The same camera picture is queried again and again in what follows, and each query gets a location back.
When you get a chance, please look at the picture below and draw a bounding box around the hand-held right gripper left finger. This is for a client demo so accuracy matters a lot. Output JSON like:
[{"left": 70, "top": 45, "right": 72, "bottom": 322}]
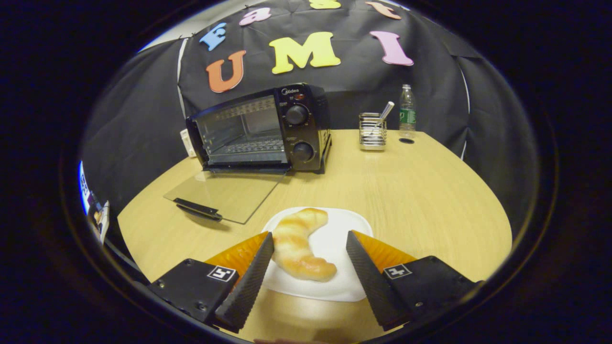
[{"left": 148, "top": 232, "right": 275, "bottom": 333}]

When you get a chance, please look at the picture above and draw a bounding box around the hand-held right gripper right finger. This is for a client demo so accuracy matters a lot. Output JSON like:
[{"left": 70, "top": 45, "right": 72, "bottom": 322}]
[{"left": 346, "top": 230, "right": 481, "bottom": 331}]

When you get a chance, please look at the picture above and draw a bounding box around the golden croissant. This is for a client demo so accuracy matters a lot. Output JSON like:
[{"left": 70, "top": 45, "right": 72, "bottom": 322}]
[{"left": 272, "top": 207, "right": 338, "bottom": 282}]

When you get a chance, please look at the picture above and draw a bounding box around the black electric oven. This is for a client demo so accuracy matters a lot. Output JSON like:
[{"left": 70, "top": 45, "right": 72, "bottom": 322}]
[{"left": 164, "top": 83, "right": 332, "bottom": 225}]

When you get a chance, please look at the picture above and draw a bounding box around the white square plate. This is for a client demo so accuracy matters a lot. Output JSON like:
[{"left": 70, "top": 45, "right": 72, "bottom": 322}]
[{"left": 261, "top": 206, "right": 374, "bottom": 302}]

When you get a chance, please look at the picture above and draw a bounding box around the white toaster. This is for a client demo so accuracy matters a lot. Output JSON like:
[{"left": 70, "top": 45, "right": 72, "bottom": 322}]
[{"left": 180, "top": 129, "right": 197, "bottom": 158}]

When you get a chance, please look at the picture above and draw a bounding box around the clear green-label water bottle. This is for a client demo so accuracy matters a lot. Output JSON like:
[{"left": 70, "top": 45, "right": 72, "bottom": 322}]
[{"left": 399, "top": 85, "right": 416, "bottom": 133}]

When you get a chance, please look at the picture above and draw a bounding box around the black backdrop cloth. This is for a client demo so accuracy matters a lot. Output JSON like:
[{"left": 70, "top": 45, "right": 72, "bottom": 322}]
[{"left": 81, "top": 0, "right": 538, "bottom": 230}]

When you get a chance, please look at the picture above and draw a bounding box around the metal wire utensil holder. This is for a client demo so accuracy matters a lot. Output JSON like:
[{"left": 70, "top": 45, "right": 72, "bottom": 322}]
[{"left": 359, "top": 113, "right": 388, "bottom": 151}]

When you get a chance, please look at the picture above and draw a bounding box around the printed wall poster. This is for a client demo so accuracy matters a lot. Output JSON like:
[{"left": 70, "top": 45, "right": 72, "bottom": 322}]
[{"left": 78, "top": 160, "right": 110, "bottom": 244}]

